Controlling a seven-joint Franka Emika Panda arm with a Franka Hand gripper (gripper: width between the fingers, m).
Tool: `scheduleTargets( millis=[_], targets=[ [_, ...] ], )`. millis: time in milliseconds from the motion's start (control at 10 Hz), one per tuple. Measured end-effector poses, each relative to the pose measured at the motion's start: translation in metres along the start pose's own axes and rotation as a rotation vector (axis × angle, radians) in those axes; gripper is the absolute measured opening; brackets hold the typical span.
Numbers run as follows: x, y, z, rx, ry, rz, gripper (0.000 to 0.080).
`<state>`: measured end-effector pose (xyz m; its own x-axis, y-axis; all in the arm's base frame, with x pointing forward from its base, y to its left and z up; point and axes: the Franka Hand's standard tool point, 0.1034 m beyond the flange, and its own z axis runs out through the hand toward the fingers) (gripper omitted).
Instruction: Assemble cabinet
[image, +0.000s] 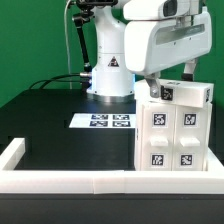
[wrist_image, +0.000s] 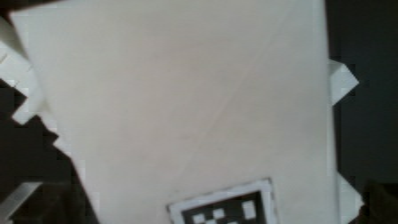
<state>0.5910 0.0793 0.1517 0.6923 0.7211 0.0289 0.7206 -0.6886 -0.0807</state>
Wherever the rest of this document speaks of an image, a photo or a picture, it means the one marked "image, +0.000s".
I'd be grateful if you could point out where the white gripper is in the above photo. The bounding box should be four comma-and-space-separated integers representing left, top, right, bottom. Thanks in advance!
123, 0, 212, 98

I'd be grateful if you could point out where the small white cabinet top block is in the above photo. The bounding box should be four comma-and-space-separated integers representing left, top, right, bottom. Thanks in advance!
135, 79, 214, 108

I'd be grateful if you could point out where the white cabinet door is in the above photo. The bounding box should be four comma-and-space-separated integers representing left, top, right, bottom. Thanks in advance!
172, 107, 208, 171
141, 106, 175, 171

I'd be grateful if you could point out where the white cabinet body box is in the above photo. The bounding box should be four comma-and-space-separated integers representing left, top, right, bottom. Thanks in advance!
134, 100, 212, 171

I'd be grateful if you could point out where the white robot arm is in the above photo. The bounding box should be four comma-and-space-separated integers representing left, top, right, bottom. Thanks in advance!
88, 0, 212, 100

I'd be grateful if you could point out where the white base tag plate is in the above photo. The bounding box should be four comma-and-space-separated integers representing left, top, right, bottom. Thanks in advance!
69, 113, 136, 129

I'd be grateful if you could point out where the white U-shaped fence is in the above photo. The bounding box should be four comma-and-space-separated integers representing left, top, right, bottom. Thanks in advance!
0, 138, 224, 194

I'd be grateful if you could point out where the black cable bundle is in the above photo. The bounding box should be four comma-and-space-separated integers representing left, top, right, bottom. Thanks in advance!
29, 73, 92, 90

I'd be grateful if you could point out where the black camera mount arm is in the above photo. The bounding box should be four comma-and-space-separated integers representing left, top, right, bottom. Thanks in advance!
72, 0, 118, 72

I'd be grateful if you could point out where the white cable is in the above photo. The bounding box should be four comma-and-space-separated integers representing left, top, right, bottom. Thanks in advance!
63, 0, 74, 90

